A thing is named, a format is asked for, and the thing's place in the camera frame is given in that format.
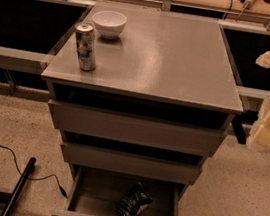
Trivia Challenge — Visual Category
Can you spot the blue chip bag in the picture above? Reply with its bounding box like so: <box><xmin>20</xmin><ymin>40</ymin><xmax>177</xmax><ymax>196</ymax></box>
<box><xmin>115</xmin><ymin>182</ymin><xmax>154</xmax><ymax>216</ymax></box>

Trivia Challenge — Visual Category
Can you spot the grey drawer cabinet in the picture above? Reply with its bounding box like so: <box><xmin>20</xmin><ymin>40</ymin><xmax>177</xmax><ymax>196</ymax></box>
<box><xmin>26</xmin><ymin>0</ymin><xmax>258</xmax><ymax>196</ymax></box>

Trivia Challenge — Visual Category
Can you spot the grey open bottom drawer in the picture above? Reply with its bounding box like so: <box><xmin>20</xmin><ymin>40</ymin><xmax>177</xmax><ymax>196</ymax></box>
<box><xmin>52</xmin><ymin>167</ymin><xmax>179</xmax><ymax>216</ymax></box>

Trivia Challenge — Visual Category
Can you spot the grey top drawer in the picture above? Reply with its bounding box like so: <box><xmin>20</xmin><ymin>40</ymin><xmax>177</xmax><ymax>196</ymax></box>
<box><xmin>48</xmin><ymin>100</ymin><xmax>226</xmax><ymax>157</ymax></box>

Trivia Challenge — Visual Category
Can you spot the grey middle drawer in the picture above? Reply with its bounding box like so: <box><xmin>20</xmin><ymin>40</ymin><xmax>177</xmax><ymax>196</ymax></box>
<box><xmin>61</xmin><ymin>142</ymin><xmax>202</xmax><ymax>184</ymax></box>

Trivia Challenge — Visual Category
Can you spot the white power strip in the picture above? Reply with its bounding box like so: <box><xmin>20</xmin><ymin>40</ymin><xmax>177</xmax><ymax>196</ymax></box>
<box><xmin>243</xmin><ymin>0</ymin><xmax>255</xmax><ymax>9</ymax></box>

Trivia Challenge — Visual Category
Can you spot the white ceramic bowl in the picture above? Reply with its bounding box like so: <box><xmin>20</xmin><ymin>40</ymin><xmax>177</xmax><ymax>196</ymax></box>
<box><xmin>92</xmin><ymin>10</ymin><xmax>127</xmax><ymax>39</ymax></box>

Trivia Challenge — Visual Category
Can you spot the tall printed drink can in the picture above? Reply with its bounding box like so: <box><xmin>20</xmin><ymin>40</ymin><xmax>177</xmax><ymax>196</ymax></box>
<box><xmin>75</xmin><ymin>22</ymin><xmax>96</xmax><ymax>71</ymax></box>

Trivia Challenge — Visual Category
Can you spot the black metal stand leg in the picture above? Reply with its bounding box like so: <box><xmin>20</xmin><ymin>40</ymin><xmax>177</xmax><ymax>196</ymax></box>
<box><xmin>0</xmin><ymin>157</ymin><xmax>36</xmax><ymax>216</ymax></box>

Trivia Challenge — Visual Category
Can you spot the black power cord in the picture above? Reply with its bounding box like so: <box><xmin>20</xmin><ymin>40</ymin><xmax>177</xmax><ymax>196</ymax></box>
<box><xmin>222</xmin><ymin>0</ymin><xmax>246</xmax><ymax>23</ymax></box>

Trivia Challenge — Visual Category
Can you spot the black floor cable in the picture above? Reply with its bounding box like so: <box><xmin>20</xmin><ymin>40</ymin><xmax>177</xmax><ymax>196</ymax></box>
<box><xmin>0</xmin><ymin>129</ymin><xmax>77</xmax><ymax>200</ymax></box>

